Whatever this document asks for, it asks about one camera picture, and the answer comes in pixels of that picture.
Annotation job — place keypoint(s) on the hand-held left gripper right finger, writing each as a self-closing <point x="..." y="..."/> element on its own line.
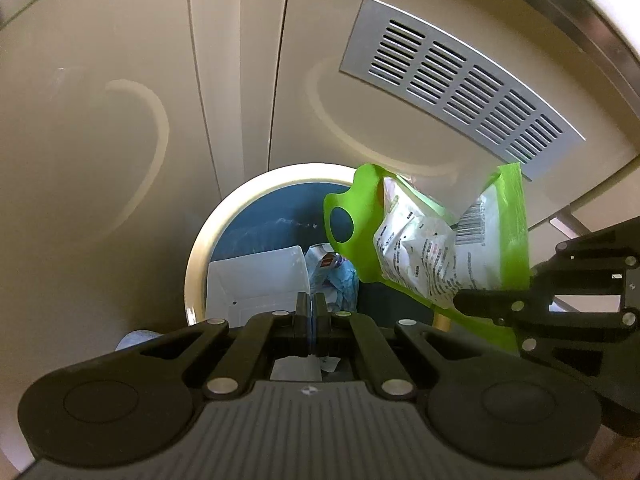
<point x="320" y="321"/>

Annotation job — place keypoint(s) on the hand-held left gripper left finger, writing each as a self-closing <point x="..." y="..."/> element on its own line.
<point x="302" y="321"/>

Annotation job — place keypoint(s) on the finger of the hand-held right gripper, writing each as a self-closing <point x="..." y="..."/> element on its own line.
<point x="575" y="272"/>
<point x="492" y="302"/>

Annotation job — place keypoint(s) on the round cream-rimmed bin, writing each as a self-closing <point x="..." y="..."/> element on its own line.
<point x="280" y="210"/>

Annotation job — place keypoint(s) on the green snack packet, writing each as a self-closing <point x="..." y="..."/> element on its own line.
<point x="362" y="195"/>

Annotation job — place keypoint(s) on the white plastic tray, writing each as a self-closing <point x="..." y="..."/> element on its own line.
<point x="260" y="280"/>

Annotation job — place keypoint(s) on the light blue cloth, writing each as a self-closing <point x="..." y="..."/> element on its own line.
<point x="137" y="341"/>

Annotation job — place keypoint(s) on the silver cabinet vent grille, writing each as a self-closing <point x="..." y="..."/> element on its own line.
<point x="465" y="85"/>

